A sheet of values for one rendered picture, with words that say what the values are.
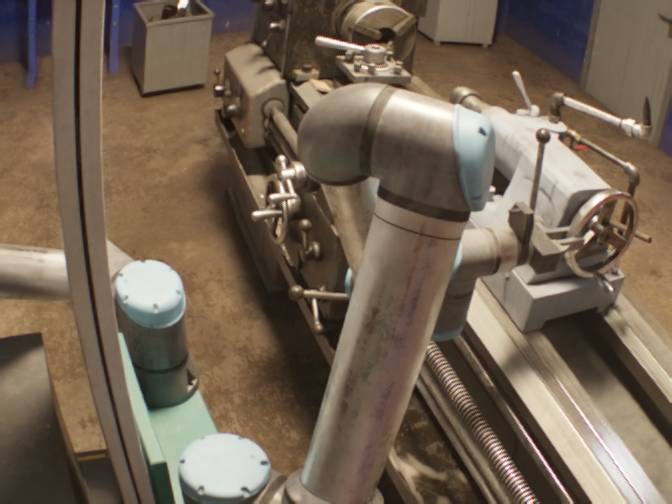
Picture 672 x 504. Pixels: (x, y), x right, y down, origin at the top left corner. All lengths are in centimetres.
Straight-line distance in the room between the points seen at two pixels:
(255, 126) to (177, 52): 194
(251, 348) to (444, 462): 108
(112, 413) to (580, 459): 87
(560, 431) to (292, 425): 123
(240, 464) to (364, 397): 27
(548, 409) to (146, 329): 81
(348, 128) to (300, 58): 179
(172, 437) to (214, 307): 145
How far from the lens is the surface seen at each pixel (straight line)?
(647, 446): 164
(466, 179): 82
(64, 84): 75
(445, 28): 616
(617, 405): 170
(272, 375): 258
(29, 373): 142
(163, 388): 150
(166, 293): 139
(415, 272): 85
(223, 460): 109
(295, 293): 186
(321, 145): 89
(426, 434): 191
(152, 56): 455
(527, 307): 157
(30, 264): 136
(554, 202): 156
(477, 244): 130
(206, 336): 272
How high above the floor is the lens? 182
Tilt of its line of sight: 34 degrees down
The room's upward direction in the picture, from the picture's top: 8 degrees clockwise
